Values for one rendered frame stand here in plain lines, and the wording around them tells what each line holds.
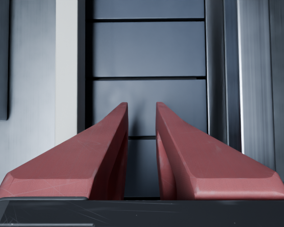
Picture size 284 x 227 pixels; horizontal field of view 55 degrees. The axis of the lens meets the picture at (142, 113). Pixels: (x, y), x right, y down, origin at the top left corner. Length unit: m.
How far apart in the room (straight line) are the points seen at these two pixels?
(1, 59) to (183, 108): 0.15
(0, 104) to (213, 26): 0.17
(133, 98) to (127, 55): 0.03
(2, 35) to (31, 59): 0.03
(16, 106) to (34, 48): 0.05
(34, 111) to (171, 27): 0.13
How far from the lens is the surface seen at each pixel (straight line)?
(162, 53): 0.18
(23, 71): 0.25
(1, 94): 0.24
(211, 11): 0.20
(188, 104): 0.18
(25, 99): 0.25
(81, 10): 0.17
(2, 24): 0.25
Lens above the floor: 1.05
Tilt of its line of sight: 87 degrees down
